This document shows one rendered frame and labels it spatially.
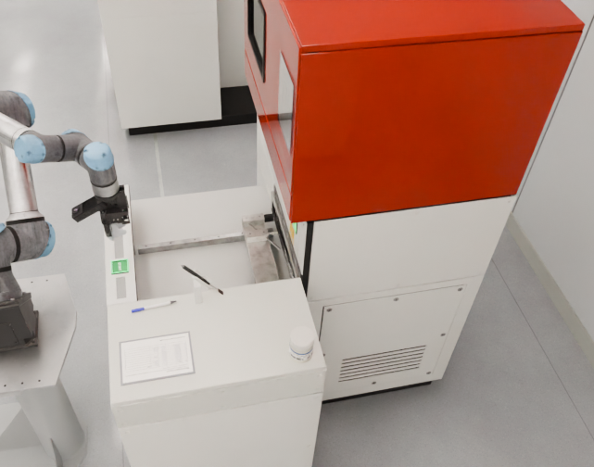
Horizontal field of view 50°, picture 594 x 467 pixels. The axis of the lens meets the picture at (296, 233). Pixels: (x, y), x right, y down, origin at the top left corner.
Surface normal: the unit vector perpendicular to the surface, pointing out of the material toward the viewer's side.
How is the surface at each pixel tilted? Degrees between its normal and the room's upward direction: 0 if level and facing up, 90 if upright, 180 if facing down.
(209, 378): 0
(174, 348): 0
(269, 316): 0
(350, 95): 90
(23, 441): 90
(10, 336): 90
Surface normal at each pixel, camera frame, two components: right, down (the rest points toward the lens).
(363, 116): 0.22, 0.72
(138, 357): 0.05, -0.68
